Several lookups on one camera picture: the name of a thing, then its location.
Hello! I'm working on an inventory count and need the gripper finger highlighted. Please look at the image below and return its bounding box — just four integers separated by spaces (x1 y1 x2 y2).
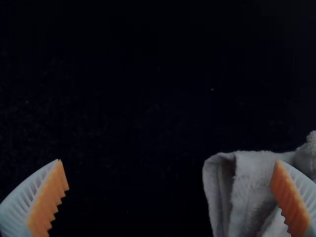
0 158 70 237
270 159 316 237

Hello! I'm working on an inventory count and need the pale towel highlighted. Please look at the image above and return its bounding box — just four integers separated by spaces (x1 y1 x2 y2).
202 130 316 237

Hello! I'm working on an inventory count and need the black mat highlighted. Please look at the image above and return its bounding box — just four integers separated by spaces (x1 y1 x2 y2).
0 0 316 237

